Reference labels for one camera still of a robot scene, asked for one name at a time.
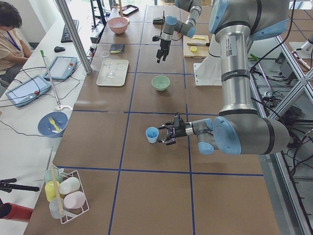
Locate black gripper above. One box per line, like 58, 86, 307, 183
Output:
156, 38, 171, 63
157, 112, 186, 146

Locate light blue plastic cup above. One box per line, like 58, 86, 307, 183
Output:
145, 127, 159, 143

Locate green ceramic bowl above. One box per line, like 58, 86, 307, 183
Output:
152, 75, 170, 91

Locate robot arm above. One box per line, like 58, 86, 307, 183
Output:
158, 0, 289, 155
152, 0, 202, 63

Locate pink bowl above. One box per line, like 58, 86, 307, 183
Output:
108, 17, 130, 34

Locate ice cubes in pink bowl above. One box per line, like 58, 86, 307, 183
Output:
112, 21, 126, 28

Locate blue bowl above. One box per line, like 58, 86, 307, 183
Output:
38, 111, 68, 138

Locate yellow plastic knife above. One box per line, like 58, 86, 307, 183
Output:
188, 37, 206, 40

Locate wooden cutting board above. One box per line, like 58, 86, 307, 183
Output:
183, 35, 210, 58

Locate cream bear tray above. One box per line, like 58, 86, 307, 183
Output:
96, 58, 129, 87

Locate metal knife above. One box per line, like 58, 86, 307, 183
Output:
187, 42, 210, 47

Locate grey folded cloth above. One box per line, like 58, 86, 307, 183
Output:
110, 44, 125, 54

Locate clear wine glass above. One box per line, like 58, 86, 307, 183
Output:
101, 51, 115, 78

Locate black keyboard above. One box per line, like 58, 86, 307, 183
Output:
60, 19, 80, 44

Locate blue teach pendant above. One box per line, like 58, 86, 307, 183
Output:
48, 56, 78, 81
5, 75, 51, 107

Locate black computer mouse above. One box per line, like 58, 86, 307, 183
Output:
54, 46, 66, 53

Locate white cup in rack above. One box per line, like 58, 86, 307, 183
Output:
59, 177, 80, 194

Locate pink cup in rack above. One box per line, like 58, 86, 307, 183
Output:
64, 191, 86, 209

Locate yellow plastic fork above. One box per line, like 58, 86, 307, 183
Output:
48, 117, 61, 133

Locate grabber stick green tip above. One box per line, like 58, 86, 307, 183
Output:
40, 50, 73, 111

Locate yellow cup in rack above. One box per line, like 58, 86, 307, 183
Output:
45, 180, 56, 202

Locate person in beige shirt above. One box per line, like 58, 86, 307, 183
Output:
0, 1, 32, 88

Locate black tripod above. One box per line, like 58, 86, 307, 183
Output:
0, 178, 40, 193

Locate red cylinder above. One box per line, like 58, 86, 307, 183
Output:
0, 203, 33, 222

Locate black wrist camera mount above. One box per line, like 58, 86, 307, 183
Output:
152, 35, 162, 42

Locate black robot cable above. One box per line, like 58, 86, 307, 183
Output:
160, 9, 166, 37

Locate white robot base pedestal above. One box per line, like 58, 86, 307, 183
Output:
194, 34, 222, 86

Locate aluminium frame post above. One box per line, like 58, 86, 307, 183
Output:
55, 0, 92, 74

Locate white wire cup rack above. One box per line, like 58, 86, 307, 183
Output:
44, 164, 89, 224

